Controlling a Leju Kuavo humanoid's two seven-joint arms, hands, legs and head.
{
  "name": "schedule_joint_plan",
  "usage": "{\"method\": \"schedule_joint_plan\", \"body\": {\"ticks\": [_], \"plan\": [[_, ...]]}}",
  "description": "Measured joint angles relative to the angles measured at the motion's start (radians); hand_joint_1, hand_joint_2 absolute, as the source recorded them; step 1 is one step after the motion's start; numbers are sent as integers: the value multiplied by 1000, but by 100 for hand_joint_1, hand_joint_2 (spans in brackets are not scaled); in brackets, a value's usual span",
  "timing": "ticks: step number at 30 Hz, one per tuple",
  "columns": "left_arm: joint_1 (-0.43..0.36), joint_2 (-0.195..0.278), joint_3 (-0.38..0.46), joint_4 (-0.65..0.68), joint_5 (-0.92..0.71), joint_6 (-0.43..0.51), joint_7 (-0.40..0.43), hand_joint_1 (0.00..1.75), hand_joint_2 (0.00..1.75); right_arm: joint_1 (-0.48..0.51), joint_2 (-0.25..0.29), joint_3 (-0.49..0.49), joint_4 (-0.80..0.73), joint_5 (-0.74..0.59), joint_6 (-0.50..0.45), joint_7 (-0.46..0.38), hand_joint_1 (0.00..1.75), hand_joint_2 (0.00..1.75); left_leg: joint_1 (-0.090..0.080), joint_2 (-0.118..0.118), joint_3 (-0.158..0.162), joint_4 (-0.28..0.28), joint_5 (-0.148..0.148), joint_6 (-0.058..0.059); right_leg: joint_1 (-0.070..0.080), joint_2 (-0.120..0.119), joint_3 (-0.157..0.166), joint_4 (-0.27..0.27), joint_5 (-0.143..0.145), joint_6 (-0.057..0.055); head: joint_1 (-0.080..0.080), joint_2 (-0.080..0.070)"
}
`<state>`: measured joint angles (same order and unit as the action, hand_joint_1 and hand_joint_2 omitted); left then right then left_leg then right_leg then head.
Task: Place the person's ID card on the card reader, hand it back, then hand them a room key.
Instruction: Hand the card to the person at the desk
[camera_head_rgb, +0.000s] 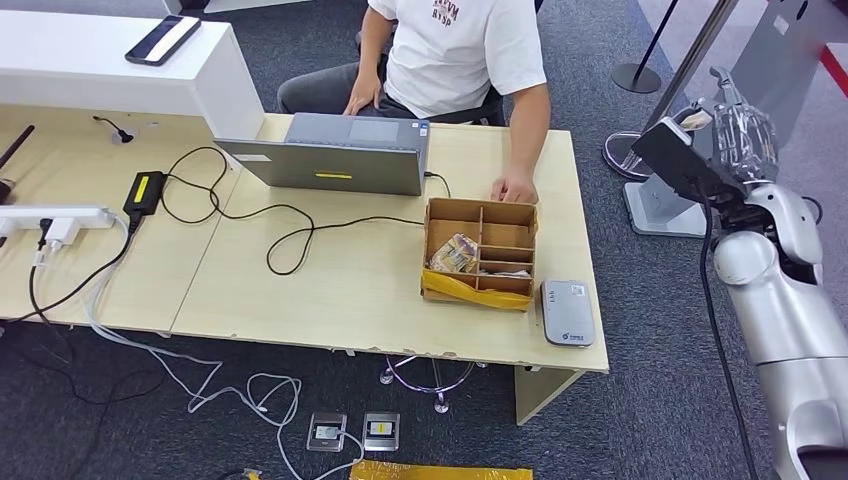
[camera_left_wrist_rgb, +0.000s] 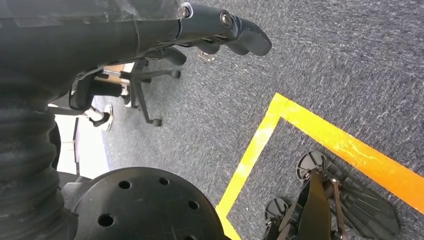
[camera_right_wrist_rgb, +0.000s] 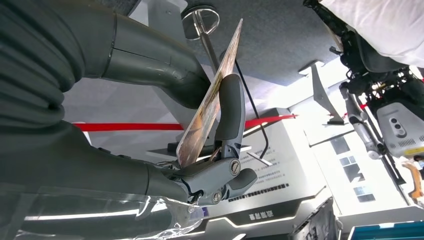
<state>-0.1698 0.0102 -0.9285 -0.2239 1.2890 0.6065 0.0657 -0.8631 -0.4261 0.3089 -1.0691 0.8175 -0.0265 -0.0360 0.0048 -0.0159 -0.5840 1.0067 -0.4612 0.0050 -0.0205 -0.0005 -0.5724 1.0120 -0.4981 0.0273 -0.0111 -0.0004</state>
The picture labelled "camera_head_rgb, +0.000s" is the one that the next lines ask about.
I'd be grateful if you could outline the yellow floor tape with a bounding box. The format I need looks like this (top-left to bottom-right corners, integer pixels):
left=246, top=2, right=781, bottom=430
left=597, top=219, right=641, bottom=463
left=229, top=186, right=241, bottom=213
left=349, top=460, right=535, bottom=480

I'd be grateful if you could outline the grey kiosk stand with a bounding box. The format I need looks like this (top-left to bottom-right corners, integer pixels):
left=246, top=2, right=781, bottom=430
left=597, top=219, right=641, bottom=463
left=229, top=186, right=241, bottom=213
left=623, top=0, right=848, bottom=238

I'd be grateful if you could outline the black smartphone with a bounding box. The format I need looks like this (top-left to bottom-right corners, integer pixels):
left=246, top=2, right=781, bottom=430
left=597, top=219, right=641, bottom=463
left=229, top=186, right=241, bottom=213
left=123, top=15, right=201, bottom=68

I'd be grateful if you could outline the grey laptop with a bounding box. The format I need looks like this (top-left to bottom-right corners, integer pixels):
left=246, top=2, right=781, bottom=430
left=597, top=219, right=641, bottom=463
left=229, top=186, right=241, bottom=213
left=213, top=112, right=431, bottom=198

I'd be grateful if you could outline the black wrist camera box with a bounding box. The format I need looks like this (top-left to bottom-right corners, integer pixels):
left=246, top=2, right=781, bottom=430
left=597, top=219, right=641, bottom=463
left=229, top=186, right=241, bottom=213
left=631, top=116, right=750, bottom=213

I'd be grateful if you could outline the person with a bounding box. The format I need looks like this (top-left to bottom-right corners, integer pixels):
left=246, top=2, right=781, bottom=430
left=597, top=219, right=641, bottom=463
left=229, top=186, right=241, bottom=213
left=276, top=0, right=552, bottom=205

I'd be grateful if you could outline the grey card reader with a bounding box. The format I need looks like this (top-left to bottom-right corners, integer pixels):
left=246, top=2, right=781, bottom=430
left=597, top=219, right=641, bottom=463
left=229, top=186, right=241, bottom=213
left=539, top=279, right=596, bottom=348

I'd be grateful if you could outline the wooden desk side panel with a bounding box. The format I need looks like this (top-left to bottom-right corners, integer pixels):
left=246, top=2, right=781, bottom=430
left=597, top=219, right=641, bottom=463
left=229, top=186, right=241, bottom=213
left=514, top=366, right=588, bottom=427

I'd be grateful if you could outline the black office chair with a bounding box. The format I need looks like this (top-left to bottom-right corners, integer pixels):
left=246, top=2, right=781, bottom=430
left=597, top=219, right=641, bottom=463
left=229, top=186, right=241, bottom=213
left=354, top=0, right=545, bottom=127

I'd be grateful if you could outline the black stanchion post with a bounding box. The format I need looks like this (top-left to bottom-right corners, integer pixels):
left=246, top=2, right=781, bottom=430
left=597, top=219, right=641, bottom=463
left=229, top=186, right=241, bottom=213
left=610, top=0, right=680, bottom=95

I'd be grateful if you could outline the white raised counter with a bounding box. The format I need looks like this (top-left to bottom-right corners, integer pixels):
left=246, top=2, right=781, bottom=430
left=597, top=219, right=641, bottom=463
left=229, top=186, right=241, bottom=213
left=0, top=10, right=266, bottom=142

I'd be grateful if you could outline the white power strip cable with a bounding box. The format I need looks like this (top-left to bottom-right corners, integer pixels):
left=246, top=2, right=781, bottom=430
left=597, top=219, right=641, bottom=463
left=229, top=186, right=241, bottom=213
left=86, top=211, right=366, bottom=480

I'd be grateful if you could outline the person's left hand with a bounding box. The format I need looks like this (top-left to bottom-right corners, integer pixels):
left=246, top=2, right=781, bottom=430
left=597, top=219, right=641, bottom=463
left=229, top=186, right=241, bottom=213
left=490, top=173, right=539, bottom=205

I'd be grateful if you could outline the thin black cable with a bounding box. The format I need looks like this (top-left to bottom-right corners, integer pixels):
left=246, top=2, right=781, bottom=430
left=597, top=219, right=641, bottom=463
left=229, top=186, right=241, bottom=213
left=0, top=218, right=167, bottom=407

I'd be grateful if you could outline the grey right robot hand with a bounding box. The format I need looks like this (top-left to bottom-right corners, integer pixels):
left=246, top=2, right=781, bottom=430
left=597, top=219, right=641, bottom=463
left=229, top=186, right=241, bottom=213
left=688, top=66, right=780, bottom=193

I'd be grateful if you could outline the chrome stool base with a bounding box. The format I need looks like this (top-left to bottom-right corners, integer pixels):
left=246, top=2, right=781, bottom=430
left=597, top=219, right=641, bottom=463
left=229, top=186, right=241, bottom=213
left=379, top=355, right=478, bottom=415

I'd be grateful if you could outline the person's right hand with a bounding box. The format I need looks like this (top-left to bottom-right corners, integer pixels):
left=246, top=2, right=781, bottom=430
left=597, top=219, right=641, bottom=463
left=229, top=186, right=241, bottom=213
left=343, top=74, right=384, bottom=117

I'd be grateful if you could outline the black power adapter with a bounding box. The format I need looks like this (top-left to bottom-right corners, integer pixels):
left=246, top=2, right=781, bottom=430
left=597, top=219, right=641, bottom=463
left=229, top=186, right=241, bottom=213
left=123, top=171, right=168, bottom=219

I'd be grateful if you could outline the chrome stanchion post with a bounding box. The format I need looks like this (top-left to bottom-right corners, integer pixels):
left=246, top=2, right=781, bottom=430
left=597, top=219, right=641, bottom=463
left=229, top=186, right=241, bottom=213
left=602, top=0, right=740, bottom=181

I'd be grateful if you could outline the black laptop charger cable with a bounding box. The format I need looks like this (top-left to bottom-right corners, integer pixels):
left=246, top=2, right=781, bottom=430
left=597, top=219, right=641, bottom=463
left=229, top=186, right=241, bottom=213
left=159, top=146, right=452, bottom=278

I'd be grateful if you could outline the black mains cable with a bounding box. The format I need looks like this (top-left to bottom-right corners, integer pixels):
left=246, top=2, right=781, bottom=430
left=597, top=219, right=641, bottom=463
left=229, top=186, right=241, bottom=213
left=0, top=211, right=143, bottom=326

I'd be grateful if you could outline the black router with antenna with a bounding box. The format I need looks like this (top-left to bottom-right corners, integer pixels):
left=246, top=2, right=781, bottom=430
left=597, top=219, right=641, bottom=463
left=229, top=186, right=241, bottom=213
left=0, top=125, right=36, bottom=205

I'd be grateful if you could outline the white charger plug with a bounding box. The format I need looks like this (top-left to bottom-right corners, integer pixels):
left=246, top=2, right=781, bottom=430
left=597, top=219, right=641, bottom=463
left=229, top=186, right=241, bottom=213
left=43, top=217, right=81, bottom=252

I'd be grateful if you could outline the cardboard divider box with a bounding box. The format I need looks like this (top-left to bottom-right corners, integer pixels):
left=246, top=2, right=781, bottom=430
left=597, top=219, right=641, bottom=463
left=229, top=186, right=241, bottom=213
left=419, top=196, right=539, bottom=313

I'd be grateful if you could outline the short black cable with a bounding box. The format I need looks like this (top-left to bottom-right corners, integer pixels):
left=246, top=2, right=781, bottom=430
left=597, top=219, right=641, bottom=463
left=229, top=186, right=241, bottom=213
left=92, top=115, right=136, bottom=143

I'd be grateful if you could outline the white power strip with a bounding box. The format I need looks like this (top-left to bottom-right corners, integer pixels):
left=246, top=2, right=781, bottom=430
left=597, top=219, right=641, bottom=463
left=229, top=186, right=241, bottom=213
left=0, top=205, right=117, bottom=233

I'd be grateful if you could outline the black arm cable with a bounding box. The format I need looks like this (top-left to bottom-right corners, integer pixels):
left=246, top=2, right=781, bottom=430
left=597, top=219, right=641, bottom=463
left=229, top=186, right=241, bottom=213
left=695, top=192, right=760, bottom=480

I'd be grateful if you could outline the steel floor socket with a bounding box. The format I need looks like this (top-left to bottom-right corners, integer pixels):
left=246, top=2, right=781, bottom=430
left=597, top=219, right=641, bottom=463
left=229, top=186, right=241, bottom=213
left=306, top=411, right=349, bottom=454
left=362, top=411, right=402, bottom=453

